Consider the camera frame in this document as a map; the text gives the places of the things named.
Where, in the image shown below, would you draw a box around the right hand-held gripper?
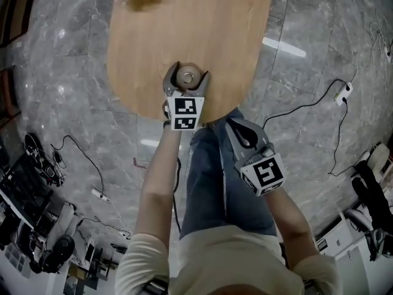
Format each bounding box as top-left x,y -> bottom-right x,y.
225,118 -> 288,197

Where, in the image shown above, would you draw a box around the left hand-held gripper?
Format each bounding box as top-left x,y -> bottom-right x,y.
162,61 -> 211,132

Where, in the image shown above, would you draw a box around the small glass jar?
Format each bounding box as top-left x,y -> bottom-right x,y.
174,62 -> 203,92

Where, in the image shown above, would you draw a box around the person's left forearm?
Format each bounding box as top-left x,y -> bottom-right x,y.
133,129 -> 182,238

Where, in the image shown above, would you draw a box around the person's right forearm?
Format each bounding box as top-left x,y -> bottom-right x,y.
264,187 -> 319,272

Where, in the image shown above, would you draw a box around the light wooden oval table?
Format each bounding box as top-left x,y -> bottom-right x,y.
106,0 -> 275,126

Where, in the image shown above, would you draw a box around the person's blue jeans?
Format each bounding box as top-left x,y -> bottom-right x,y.
179,108 -> 278,240

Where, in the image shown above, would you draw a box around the white square power strip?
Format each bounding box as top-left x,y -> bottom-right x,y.
335,83 -> 354,106

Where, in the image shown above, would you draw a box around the person's cream shirt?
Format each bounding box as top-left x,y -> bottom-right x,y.
114,224 -> 340,295

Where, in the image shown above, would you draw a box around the black office chair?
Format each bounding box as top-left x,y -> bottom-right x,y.
351,158 -> 393,262

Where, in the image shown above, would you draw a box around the white oblong power strip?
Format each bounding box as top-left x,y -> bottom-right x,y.
91,187 -> 111,202

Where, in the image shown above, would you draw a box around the black round fan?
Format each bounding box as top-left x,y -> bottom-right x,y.
29,234 -> 76,273

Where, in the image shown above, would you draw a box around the long black power cable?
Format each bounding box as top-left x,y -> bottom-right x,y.
262,79 -> 351,178

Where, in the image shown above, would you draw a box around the thin black looped cable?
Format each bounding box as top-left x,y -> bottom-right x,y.
50,135 -> 105,196

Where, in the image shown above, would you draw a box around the tangled white cable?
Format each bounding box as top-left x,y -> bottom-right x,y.
82,200 -> 134,241

